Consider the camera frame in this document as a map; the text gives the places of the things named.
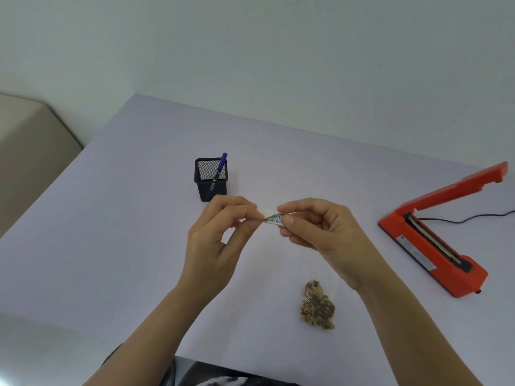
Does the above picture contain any person's left hand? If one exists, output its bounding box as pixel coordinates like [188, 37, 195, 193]
[176, 194, 267, 305]

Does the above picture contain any person's right hand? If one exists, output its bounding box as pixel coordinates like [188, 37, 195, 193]
[276, 198, 394, 295]

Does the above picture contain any person's left forearm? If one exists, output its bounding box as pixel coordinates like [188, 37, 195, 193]
[82, 286, 220, 386]

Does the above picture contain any person's right forearm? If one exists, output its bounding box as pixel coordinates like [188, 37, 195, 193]
[355, 271, 484, 386]

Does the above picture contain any black mesh pen holder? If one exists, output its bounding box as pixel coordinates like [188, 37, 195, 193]
[194, 157, 229, 202]

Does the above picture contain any blue pen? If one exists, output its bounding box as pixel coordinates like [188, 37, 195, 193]
[209, 153, 228, 200]

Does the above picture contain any clear bag of cookies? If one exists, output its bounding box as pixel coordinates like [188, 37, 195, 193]
[299, 280, 336, 331]

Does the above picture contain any orange heat sealer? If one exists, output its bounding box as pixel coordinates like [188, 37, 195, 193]
[378, 161, 509, 299]

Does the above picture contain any dark patterned clothing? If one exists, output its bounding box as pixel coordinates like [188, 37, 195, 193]
[102, 343, 303, 386]

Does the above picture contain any black power cable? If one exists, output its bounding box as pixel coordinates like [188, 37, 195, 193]
[414, 210, 515, 225]

